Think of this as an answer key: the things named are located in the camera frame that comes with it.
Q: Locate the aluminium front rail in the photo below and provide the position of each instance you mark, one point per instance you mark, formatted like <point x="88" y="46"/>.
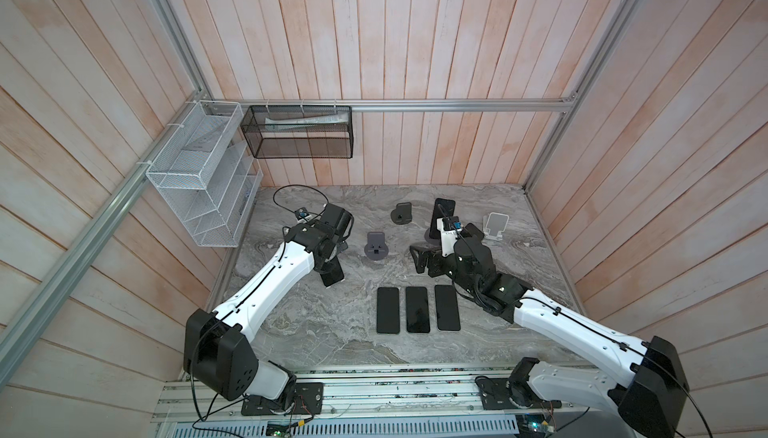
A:
<point x="369" y="391"/>

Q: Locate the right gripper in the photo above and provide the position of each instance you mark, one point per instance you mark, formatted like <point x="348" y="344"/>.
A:
<point x="425" y="252"/>

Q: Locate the black phone stand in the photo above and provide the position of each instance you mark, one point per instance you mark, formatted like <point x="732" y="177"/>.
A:
<point x="417" y="310"/>

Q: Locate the white folding phone stand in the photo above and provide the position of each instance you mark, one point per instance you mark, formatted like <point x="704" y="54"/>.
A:
<point x="495" y="225"/>

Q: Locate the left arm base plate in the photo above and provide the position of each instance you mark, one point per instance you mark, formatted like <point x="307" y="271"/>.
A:
<point x="303" y="398"/>

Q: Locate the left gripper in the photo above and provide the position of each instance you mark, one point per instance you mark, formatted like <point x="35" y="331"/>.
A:
<point x="341" y="245"/>

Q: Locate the black wire mesh basket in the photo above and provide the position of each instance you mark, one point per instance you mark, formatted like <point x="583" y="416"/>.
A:
<point x="299" y="131"/>

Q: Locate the white wire mesh shelf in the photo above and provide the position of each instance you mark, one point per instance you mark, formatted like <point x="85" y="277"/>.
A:
<point x="204" y="173"/>

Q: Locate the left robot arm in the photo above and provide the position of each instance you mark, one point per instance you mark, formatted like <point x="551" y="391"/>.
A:
<point x="218" y="344"/>

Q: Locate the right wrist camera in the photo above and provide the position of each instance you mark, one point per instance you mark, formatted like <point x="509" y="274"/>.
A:
<point x="450" y="232"/>

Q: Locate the green phone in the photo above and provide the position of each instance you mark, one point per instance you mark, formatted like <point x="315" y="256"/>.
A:
<point x="388" y="311"/>

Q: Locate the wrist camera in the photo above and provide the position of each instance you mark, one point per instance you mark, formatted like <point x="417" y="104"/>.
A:
<point x="450" y="232"/>
<point x="302" y="215"/>

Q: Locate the grey round stand base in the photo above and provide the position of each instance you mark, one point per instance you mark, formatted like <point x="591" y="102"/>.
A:
<point x="376" y="248"/>

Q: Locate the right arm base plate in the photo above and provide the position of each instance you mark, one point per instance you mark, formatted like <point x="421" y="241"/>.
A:
<point x="496" y="394"/>

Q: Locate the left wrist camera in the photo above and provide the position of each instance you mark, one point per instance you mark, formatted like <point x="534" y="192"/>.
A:
<point x="302" y="215"/>

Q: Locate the dark grey phone stand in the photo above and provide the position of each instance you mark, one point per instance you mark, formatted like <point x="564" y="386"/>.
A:
<point x="402" y="213"/>

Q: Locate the purple phone rear stand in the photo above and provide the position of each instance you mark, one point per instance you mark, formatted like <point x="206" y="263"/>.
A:
<point x="443" y="208"/>

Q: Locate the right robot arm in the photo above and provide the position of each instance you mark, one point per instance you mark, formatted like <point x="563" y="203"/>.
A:
<point x="641" y="382"/>

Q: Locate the blue phone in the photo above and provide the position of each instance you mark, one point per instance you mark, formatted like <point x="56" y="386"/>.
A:
<point x="331" y="272"/>

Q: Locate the white phone front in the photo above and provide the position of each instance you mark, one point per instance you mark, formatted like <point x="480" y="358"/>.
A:
<point x="447" y="310"/>

